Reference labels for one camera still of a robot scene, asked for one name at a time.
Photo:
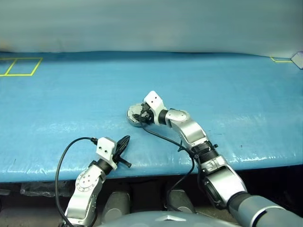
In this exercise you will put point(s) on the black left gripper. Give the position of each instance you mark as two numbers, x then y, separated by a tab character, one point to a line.
120	159

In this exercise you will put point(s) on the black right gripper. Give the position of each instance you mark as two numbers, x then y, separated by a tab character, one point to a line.
148	117

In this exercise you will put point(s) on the silver toothed gear plate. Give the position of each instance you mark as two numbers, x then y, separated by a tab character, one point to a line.
133	110

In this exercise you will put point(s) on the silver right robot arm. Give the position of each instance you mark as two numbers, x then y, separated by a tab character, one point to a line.
213	170

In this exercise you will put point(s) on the grey rounded robot leg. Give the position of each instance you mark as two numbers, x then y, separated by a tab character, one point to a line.
180	201
117	205

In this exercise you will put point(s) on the grey robot torso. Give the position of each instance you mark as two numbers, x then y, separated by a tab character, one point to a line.
165	221

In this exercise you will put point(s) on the blue plastic table cover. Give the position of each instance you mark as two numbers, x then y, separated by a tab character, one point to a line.
236	94

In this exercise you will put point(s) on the white box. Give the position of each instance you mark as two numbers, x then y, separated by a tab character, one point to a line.
298	60

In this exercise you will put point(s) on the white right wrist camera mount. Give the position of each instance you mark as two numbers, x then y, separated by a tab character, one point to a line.
155	101

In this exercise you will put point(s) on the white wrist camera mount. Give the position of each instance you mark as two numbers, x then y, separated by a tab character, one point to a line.
155	101
106	151

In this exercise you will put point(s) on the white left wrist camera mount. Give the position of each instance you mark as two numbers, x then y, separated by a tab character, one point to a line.
106	151

